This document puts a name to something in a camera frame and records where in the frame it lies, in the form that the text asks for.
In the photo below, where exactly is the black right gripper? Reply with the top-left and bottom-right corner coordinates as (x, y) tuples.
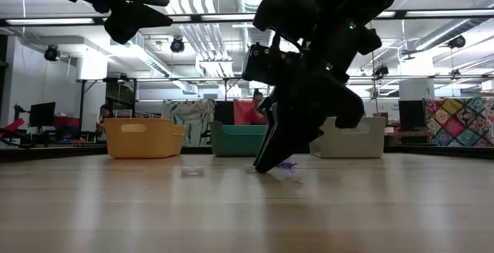
(252, 51), (366, 174)

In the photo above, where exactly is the person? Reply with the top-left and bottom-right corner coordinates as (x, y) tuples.
(95, 104), (116, 135)
(242, 89), (270, 126)

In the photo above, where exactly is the red hanging cloth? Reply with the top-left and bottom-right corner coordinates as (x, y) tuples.
(232, 98), (256, 125)

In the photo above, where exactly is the teal plastic bin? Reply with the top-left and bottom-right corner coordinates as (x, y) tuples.
(209, 120), (270, 157)

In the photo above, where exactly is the black computer monitor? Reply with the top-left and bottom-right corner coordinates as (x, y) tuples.
(398, 100), (428, 130)
(29, 101), (57, 128)
(214, 100), (235, 126)

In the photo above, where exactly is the black ceiling spotlight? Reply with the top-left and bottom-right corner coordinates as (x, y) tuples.
(447, 35), (467, 49)
(373, 64), (390, 79)
(170, 36), (186, 54)
(43, 44), (62, 62)

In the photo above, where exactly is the white plastic bin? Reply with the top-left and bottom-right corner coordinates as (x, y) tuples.
(308, 116), (387, 159)

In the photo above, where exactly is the floral hanging cloth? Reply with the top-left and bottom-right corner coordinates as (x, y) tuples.
(161, 99), (216, 146)

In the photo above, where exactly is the red storage box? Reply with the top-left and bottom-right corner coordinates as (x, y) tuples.
(53, 116), (81, 128)

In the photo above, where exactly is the orange plastic bin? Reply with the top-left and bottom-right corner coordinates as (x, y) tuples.
(103, 117), (186, 159)

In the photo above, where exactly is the white building column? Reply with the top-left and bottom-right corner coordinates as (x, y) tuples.
(399, 58), (436, 100)

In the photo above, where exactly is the red slanted bar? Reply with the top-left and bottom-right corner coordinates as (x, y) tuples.
(0, 117), (25, 133)

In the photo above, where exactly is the black overhead beam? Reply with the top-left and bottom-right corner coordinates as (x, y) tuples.
(0, 8), (494, 27)

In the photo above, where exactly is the colourful patchwork quilt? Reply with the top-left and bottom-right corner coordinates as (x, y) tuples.
(423, 96), (494, 147)

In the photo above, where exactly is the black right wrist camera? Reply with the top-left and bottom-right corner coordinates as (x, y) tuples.
(242, 43), (306, 87)

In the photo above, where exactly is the silver ceiling duct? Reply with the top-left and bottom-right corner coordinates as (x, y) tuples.
(234, 0), (276, 53)

